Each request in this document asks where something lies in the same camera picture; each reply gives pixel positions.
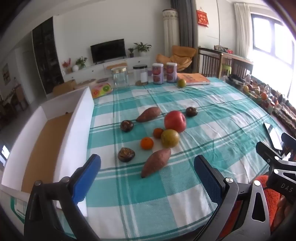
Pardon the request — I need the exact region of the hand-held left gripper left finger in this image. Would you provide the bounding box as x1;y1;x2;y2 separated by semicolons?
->
24;153;102;241

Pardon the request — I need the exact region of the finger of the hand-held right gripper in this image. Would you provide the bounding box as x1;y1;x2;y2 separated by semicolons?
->
282;133;296;160
256;141;284;166

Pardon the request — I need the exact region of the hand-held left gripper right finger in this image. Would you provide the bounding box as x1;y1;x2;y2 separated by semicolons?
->
194;155;271;241

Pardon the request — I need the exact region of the white box with cardboard bottom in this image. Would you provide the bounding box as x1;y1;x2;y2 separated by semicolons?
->
0;86;95;218

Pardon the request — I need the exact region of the green-brown pear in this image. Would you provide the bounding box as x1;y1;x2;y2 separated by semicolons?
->
161;129;180;149

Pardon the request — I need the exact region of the long sweet potato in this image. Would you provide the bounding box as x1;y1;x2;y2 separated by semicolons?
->
141;148;172;178

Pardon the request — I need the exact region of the red apple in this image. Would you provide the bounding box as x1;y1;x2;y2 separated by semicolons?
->
164;110;187;133

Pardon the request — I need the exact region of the bright orange tangerine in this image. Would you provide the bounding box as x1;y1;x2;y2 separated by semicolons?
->
140;137;154;151

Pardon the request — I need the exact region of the plump sweet potato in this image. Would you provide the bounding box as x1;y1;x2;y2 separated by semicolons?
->
136;107;161;122

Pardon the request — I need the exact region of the black smartphone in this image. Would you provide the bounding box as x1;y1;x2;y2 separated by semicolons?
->
264;122;283;151

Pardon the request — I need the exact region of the orange fleece clothing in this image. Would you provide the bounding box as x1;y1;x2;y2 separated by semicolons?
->
231;176;286;239

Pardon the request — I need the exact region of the brown patterned cloth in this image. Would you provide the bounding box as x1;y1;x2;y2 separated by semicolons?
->
273;103;296;133

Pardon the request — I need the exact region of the teal checked tablecloth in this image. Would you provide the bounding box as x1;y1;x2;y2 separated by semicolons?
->
10;77;296;239

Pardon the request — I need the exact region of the fruit print tissue pack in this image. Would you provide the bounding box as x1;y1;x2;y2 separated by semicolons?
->
91;84;114;100

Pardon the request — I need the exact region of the low wooden coffee table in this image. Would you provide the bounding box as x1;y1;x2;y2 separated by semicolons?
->
53;79;96;95

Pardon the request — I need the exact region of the green plastic stool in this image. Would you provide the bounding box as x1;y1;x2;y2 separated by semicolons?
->
218;64;232;78

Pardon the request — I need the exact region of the wooden side table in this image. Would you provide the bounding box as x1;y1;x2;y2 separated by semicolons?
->
217;50;254;77

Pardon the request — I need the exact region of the orange book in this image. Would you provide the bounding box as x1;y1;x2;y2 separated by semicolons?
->
176;73;211;85

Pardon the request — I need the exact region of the glass jar with gold lid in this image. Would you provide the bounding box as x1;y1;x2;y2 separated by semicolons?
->
111;67;129;88

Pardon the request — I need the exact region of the white television cabinet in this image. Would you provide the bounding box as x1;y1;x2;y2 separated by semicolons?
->
63;56;154;81

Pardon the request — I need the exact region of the wooden slatted chair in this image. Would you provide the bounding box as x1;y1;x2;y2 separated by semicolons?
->
198;47;223;78

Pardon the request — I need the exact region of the red printed can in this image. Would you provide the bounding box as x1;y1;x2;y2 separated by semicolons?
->
152;63;164;85
166;62;178;83

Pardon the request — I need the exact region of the window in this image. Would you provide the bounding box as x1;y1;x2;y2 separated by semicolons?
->
251;14;296;72

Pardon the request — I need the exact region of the green plant with white vase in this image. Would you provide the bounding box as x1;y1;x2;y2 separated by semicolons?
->
72;57;88;72

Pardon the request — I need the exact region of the glass jar with black lid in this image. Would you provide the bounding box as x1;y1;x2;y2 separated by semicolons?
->
133;65;149;86

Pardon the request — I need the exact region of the white curtain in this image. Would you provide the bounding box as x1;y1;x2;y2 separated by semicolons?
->
234;2;253;61

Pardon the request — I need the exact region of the black television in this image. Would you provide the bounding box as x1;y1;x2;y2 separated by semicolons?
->
90;39;126;64

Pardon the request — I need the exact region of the orange lounge chair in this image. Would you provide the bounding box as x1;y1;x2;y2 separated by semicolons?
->
156;46;197;72

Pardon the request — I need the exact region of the dark glass cabinet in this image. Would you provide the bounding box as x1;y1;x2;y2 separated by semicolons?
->
32;17;65;94

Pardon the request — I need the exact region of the leafy potted plant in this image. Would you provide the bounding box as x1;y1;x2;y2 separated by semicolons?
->
134;42;152;57

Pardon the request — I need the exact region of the white standing air conditioner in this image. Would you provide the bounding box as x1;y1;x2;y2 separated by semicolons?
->
162;9;180;64

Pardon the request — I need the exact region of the grey curtain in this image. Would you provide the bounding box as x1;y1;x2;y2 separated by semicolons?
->
171;0;199;48

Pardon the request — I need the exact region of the framed wall picture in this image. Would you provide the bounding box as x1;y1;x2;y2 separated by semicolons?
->
2;64;11;84

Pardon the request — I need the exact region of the red wall hanging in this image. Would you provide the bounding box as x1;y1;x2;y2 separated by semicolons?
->
196;8;210;27

